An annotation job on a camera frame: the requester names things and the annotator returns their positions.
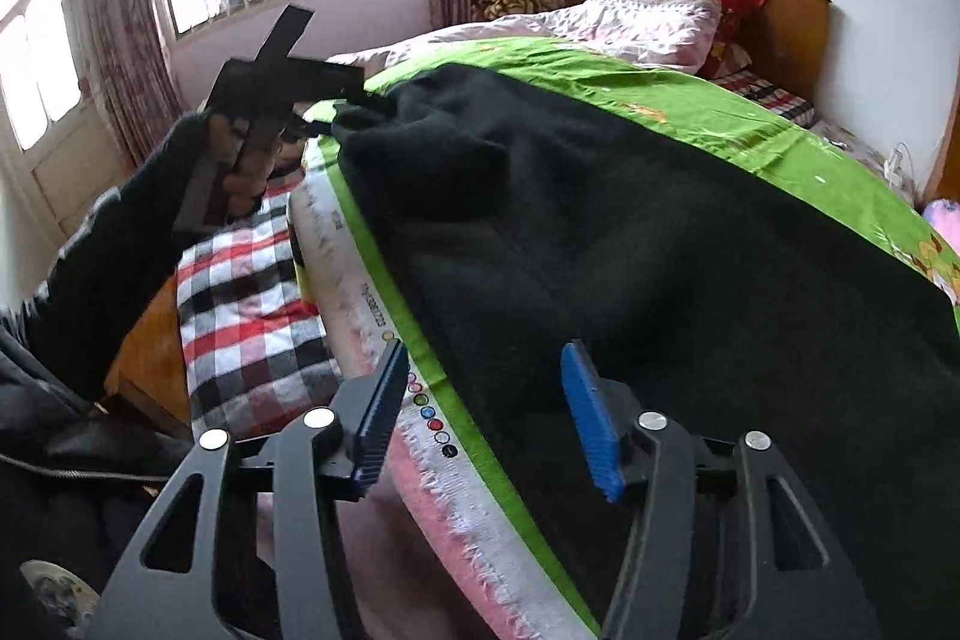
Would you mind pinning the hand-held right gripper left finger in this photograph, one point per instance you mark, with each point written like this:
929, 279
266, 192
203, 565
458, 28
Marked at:
379, 415

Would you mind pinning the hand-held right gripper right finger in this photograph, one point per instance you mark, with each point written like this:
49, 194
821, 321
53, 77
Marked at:
592, 415

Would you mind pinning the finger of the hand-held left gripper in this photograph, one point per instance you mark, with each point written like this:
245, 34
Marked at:
319, 129
351, 105

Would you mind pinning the black pants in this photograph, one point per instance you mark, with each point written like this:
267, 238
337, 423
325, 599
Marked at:
600, 250

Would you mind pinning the person's left forearm black sleeve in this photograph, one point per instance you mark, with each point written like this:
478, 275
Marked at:
112, 250

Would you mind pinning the person's left hand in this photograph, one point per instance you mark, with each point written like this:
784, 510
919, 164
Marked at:
244, 179

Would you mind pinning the red black checked blanket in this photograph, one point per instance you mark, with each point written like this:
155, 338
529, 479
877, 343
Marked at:
240, 310

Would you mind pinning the brown patterned cloth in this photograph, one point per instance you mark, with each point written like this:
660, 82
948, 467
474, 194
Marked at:
517, 0

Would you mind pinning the white door with glass panes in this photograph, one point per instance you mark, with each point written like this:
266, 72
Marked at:
52, 85

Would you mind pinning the pink patterned quilt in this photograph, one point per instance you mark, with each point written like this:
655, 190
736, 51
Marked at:
637, 18

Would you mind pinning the person's dark jacket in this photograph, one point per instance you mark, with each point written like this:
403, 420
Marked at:
67, 505

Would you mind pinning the green printed bed sheet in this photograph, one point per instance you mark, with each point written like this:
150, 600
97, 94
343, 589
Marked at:
675, 85

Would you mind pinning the plaid pillow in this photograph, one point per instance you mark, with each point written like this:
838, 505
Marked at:
769, 96

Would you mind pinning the grey round object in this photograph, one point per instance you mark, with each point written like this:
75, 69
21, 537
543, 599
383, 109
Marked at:
52, 595

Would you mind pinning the wooden bed frame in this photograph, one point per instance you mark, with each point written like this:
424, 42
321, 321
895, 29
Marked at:
146, 347

